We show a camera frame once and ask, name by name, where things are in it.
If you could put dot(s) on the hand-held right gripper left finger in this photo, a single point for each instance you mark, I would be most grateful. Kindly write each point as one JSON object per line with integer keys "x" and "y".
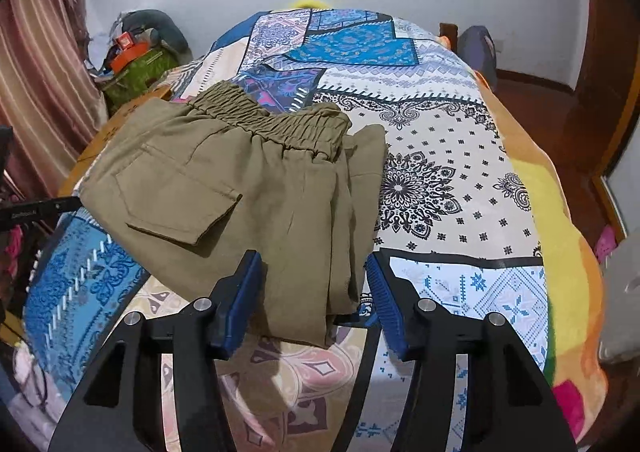
{"x": 240, "y": 302}

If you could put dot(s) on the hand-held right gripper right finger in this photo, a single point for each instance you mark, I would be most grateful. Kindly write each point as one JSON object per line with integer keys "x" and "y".
{"x": 387, "y": 304}

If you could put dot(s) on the khaki pants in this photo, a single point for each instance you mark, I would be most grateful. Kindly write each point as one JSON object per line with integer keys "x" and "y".
{"x": 225, "y": 192}

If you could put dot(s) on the wooden folding table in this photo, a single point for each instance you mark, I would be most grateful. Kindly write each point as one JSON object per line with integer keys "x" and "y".
{"x": 95, "y": 147}

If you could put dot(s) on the striped red curtain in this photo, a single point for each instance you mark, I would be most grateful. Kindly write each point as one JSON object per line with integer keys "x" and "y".
{"x": 40, "y": 57}

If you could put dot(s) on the green storage box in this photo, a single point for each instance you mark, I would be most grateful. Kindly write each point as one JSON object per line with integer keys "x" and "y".
{"x": 140, "y": 72}

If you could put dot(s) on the orange box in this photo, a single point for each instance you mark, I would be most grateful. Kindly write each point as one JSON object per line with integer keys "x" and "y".
{"x": 125, "y": 60}

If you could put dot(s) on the orange yellow fleece blanket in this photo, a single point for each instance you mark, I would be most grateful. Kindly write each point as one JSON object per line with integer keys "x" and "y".
{"x": 565, "y": 282}

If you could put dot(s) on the patchwork printed blanket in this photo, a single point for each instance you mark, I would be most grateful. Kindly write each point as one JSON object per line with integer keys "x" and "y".
{"x": 450, "y": 132}

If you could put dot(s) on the pale blue clothes pile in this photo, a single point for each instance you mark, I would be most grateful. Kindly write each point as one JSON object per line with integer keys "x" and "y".
{"x": 100, "y": 40}

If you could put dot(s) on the small red box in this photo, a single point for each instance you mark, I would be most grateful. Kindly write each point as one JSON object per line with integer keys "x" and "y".
{"x": 126, "y": 40}

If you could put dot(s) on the pink plastic item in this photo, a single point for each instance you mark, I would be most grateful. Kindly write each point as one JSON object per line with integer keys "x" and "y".
{"x": 606, "y": 243}

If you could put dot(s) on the white sliding door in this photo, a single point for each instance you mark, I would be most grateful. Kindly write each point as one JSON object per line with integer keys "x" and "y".
{"x": 625, "y": 197}

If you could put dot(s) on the grey purple backpack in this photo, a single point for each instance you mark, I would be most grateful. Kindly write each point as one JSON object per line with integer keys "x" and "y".
{"x": 475, "y": 52}

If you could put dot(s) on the yellow foam tube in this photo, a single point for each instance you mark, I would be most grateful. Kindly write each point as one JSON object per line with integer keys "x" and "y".
{"x": 307, "y": 2}

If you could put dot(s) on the wooden door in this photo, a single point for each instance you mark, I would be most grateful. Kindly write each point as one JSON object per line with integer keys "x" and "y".
{"x": 605, "y": 57}

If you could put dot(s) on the wooden bed post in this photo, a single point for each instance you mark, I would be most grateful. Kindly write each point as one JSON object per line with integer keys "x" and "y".
{"x": 447, "y": 35}

